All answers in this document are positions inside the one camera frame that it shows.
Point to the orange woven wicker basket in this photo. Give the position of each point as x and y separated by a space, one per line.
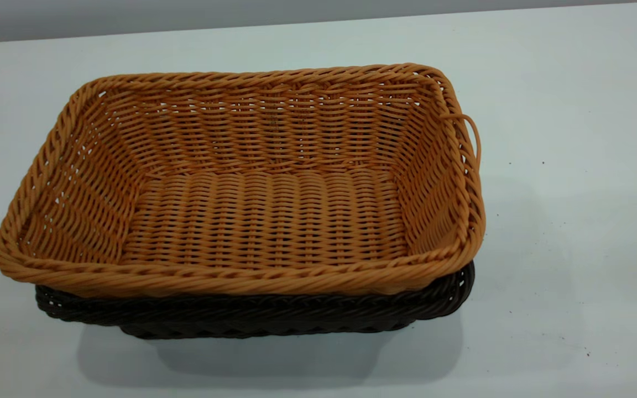
269 215

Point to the dark brown woven wicker basket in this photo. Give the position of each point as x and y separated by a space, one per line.
241 318

